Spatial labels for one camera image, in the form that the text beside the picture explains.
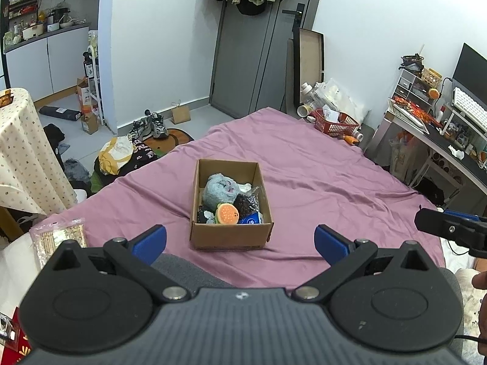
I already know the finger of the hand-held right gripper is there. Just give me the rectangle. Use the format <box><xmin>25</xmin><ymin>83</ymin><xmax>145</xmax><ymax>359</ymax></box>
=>
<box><xmin>414</xmin><ymin>207</ymin><xmax>487</xmax><ymax>258</ymax></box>

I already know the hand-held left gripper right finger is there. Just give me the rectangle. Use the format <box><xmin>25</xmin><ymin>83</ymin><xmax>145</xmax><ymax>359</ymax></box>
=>
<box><xmin>292</xmin><ymin>224</ymin><xmax>439</xmax><ymax>302</ymax></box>

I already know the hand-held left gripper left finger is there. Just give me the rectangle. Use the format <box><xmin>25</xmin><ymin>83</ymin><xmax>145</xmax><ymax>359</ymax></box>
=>
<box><xmin>49</xmin><ymin>224</ymin><xmax>191</xmax><ymax>303</ymax></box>

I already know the black and white soft toy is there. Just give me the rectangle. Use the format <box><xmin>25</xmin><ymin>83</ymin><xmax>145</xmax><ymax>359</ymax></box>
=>
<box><xmin>197</xmin><ymin>205</ymin><xmax>218</xmax><ymax>224</ymax></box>

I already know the brown cardboard box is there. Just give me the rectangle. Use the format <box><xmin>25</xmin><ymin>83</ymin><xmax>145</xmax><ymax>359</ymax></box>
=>
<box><xmin>189</xmin><ymin>158</ymin><xmax>275</xmax><ymax>252</ymax></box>

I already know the orange burger squishy toy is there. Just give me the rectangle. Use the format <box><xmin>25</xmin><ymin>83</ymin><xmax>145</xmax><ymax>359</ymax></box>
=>
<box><xmin>215</xmin><ymin>202</ymin><xmax>240</xmax><ymax>226</ymax></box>

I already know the blue-grey plush toy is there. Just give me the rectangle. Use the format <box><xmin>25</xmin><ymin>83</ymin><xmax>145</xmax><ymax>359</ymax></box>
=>
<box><xmin>202</xmin><ymin>173</ymin><xmax>241</xmax><ymax>208</ymax></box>

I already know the dark crinkly packet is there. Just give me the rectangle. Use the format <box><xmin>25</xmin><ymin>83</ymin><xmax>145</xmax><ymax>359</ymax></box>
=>
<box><xmin>232</xmin><ymin>186</ymin><xmax>263</xmax><ymax>217</ymax></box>

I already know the person's right hand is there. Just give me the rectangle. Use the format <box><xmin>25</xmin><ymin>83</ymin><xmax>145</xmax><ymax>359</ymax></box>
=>
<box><xmin>471</xmin><ymin>259</ymin><xmax>487</xmax><ymax>290</ymax></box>

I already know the pink bed sheet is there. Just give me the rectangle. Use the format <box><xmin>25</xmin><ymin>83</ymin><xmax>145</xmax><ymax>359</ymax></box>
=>
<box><xmin>38</xmin><ymin>107</ymin><xmax>447</xmax><ymax>293</ymax></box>

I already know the green mat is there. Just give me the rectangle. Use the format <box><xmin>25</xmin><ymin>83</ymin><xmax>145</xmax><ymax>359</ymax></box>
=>
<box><xmin>89</xmin><ymin>171</ymin><xmax>107</xmax><ymax>193</ymax></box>

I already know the white printed cloth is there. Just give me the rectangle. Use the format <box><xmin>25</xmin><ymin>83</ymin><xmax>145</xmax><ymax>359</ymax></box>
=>
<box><xmin>443</xmin><ymin>250</ymin><xmax>487</xmax><ymax>340</ymax></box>

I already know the printed paper bag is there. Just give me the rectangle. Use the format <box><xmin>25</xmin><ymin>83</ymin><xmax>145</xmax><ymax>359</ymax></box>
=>
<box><xmin>390</xmin><ymin>131</ymin><xmax>419</xmax><ymax>183</ymax></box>

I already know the clear snack packet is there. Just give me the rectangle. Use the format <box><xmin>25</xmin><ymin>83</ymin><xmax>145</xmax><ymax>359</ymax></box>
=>
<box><xmin>29</xmin><ymin>218</ymin><xmax>88</xmax><ymax>269</ymax></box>

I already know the yellow and white bag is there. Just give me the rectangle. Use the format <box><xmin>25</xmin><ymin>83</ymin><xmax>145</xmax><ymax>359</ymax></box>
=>
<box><xmin>98</xmin><ymin>135</ymin><xmax>134</xmax><ymax>176</ymax></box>

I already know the grey furry cloth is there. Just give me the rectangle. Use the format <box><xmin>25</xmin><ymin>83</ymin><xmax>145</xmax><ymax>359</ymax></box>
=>
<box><xmin>62</xmin><ymin>158</ymin><xmax>92</xmax><ymax>183</ymax></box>

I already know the brown orange rug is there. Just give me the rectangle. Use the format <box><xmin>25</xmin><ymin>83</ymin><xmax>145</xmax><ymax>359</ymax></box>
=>
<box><xmin>146</xmin><ymin>128</ymin><xmax>195</xmax><ymax>157</ymax></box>

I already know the grey sneaker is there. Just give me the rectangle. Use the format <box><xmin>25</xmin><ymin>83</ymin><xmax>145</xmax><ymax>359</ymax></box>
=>
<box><xmin>129</xmin><ymin>117</ymin><xmax>153</xmax><ymax>142</ymax></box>
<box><xmin>146</xmin><ymin>110</ymin><xmax>170</xmax><ymax>140</ymax></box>

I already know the red plastic basket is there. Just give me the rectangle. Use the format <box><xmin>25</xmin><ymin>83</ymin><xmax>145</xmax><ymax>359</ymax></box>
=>
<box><xmin>312</xmin><ymin>109</ymin><xmax>360</xmax><ymax>138</ymax></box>

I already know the white keyboard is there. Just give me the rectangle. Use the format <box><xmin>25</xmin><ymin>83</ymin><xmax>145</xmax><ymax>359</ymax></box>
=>
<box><xmin>452</xmin><ymin>86</ymin><xmax>487</xmax><ymax>134</ymax></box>

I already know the brown paper bag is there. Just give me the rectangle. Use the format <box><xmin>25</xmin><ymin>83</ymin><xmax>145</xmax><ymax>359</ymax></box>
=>
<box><xmin>170</xmin><ymin>101</ymin><xmax>192</xmax><ymax>124</ymax></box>

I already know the small open cardboard box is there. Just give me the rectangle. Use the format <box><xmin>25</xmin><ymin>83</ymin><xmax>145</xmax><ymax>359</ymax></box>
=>
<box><xmin>79</xmin><ymin>112</ymin><xmax>99</xmax><ymax>135</ymax></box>

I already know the black clothes pile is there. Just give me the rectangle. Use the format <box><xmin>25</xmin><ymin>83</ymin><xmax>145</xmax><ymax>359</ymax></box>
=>
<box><xmin>43</xmin><ymin>123</ymin><xmax>68</xmax><ymax>157</ymax></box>

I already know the grey drawer organizer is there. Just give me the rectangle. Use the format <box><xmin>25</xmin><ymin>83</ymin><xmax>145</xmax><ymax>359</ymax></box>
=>
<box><xmin>393</xmin><ymin>69</ymin><xmax>436</xmax><ymax>107</ymax></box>

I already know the white plastic bag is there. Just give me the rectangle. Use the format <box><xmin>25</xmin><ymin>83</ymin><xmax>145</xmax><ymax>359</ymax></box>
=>
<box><xmin>319</xmin><ymin>78</ymin><xmax>368</xmax><ymax>123</ymax></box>

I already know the floral tablecloth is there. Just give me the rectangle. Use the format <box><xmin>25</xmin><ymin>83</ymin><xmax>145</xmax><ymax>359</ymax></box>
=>
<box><xmin>0</xmin><ymin>88</ymin><xmax>79</xmax><ymax>217</ymax></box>

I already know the wicker basket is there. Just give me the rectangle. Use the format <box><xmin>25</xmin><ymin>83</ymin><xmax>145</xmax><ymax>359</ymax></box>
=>
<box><xmin>421</xmin><ymin>67</ymin><xmax>443</xmax><ymax>88</ymax></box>

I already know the clear plastic bottle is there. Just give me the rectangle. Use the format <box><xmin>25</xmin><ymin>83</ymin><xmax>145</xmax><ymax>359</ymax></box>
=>
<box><xmin>300</xmin><ymin>82</ymin><xmax>324</xmax><ymax>107</ymax></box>

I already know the long black bag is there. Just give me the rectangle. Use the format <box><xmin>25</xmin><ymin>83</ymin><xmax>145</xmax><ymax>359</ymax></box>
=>
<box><xmin>38</xmin><ymin>105</ymin><xmax>82</xmax><ymax>121</ymax></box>

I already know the orange and white carton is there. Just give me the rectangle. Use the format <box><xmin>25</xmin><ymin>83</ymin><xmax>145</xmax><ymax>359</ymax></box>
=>
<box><xmin>75</xmin><ymin>77</ymin><xmax>94</xmax><ymax>115</ymax></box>

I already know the black monitor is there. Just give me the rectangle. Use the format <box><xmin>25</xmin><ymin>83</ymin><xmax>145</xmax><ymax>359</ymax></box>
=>
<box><xmin>452</xmin><ymin>43</ymin><xmax>487</xmax><ymax>96</ymax></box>

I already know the red patterned cloth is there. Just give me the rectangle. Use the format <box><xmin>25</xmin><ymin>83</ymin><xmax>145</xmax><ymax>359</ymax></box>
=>
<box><xmin>0</xmin><ymin>307</ymin><xmax>33</xmax><ymax>365</ymax></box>

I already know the white rack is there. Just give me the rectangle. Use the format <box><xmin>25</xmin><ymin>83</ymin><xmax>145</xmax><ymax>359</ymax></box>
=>
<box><xmin>81</xmin><ymin>32</ymin><xmax>107</xmax><ymax>126</ymax></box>

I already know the leaning brown board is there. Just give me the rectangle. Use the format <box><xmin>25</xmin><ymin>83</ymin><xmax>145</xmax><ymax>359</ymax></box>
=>
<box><xmin>292</xmin><ymin>27</ymin><xmax>325</xmax><ymax>112</ymax></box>

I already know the white kitchen cabinet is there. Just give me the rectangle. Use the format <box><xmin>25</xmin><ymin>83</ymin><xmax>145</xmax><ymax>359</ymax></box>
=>
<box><xmin>3</xmin><ymin>26</ymin><xmax>92</xmax><ymax>102</ymax></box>

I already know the grey door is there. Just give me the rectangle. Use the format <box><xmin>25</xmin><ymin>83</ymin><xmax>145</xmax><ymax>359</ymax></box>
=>
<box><xmin>209</xmin><ymin>0</ymin><xmax>328</xmax><ymax>119</ymax></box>

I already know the row of kitchen utensils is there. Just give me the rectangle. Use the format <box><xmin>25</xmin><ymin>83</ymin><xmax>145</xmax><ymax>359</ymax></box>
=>
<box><xmin>3</xmin><ymin>0</ymin><xmax>90</xmax><ymax>48</ymax></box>

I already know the black cable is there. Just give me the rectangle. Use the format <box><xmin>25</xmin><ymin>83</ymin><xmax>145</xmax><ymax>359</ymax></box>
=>
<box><xmin>454</xmin><ymin>334</ymin><xmax>487</xmax><ymax>345</ymax></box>

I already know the black door handle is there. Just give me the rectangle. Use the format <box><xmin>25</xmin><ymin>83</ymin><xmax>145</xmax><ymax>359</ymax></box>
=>
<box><xmin>282</xmin><ymin>2</ymin><xmax>306</xmax><ymax>33</ymax></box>

